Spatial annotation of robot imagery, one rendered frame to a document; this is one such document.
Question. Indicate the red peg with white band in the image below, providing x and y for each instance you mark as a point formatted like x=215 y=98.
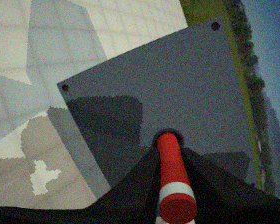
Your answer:
x=177 y=203

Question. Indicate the dark grey sloped panel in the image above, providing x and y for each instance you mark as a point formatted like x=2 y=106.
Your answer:
x=185 y=83

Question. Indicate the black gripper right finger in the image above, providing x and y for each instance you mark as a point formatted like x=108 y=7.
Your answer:
x=223 y=199

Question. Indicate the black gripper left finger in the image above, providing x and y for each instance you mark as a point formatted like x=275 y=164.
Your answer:
x=132 y=201

